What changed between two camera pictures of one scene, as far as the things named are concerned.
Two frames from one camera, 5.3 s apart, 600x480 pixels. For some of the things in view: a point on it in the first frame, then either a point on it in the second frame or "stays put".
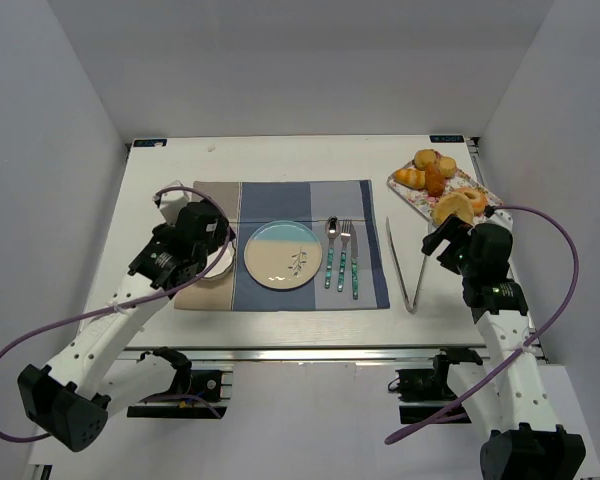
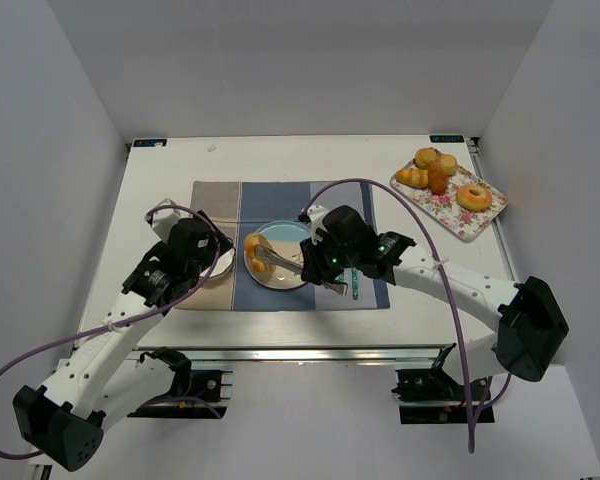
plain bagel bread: (453, 204) -> (255, 263)
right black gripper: (438, 235) -> (311, 260)
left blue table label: (150, 143) stays put
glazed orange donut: (479, 203) stays put
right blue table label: (446, 138) stays put
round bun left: (424, 156) stays put
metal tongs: (411, 308) -> (269, 256)
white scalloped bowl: (224, 262) stays put
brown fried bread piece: (435, 180) stays put
